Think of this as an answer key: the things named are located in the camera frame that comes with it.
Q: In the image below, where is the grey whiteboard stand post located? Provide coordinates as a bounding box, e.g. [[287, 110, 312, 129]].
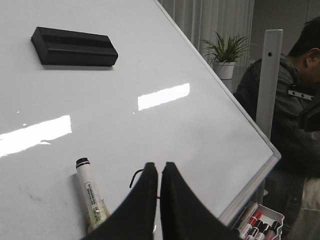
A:
[[255, 29, 284, 208]]

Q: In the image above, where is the red capped marker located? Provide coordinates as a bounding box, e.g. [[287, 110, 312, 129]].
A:
[[239, 210, 262, 240]]

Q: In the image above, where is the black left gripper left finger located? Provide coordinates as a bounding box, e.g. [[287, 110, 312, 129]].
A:
[[84, 162, 158, 240]]

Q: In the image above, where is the black whiteboard eraser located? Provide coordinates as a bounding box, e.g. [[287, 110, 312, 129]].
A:
[[30, 26, 119, 67]]

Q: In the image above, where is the person in grey jacket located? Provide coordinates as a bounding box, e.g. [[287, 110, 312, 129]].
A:
[[232, 16, 320, 240]]

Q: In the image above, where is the black capped marker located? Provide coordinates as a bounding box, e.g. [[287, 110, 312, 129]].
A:
[[247, 220, 270, 240], [264, 221, 281, 240]]

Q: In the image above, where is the white whiteboard with metal frame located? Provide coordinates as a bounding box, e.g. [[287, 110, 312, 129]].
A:
[[0, 0, 280, 240]]

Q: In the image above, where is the black capped marker right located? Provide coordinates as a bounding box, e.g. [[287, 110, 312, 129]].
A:
[[264, 221, 281, 240]]

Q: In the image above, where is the white whiteboard marker pen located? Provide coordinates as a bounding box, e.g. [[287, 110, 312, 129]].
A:
[[75, 157, 110, 233]]

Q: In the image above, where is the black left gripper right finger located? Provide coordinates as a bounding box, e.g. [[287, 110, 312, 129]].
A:
[[160, 162, 239, 240]]

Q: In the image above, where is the potted green plant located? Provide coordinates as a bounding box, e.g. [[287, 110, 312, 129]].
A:
[[201, 32, 249, 80]]

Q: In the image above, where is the white marker tray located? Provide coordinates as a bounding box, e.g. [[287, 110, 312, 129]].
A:
[[232, 201, 285, 240]]

